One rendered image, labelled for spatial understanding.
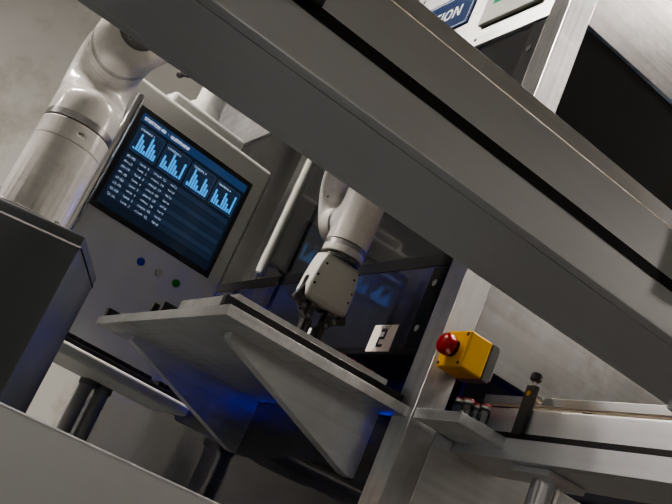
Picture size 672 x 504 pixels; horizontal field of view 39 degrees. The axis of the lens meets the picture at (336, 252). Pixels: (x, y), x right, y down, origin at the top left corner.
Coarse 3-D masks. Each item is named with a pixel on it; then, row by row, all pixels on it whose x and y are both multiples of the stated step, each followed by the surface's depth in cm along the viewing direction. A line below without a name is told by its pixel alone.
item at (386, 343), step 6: (378, 330) 193; (390, 330) 189; (396, 330) 187; (372, 336) 194; (378, 336) 192; (390, 336) 188; (372, 342) 192; (378, 342) 191; (384, 342) 189; (390, 342) 187; (366, 348) 193; (372, 348) 191; (378, 348) 189; (384, 348) 188
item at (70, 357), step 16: (64, 352) 214; (80, 352) 216; (80, 368) 226; (96, 368) 219; (112, 368) 221; (112, 384) 230; (128, 384) 223; (144, 384) 226; (144, 400) 234; (160, 400) 228; (176, 400) 231
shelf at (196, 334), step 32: (128, 320) 194; (160, 320) 179; (192, 320) 168; (224, 320) 158; (256, 320) 156; (192, 352) 197; (224, 352) 183; (288, 352) 160; (256, 384) 201; (352, 384) 165
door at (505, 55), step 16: (528, 32) 209; (480, 48) 224; (496, 48) 218; (512, 48) 212; (496, 64) 214; (512, 64) 208; (384, 224) 217; (400, 224) 211; (384, 240) 213; (400, 240) 207; (416, 240) 202; (368, 256) 216; (384, 256) 209; (400, 256) 204; (416, 256) 198
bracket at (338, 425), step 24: (240, 336) 164; (264, 360) 166; (264, 384) 167; (288, 384) 168; (312, 384) 170; (288, 408) 168; (312, 408) 170; (336, 408) 173; (360, 408) 175; (312, 432) 170; (336, 432) 172; (360, 432) 175; (336, 456) 172; (360, 456) 174
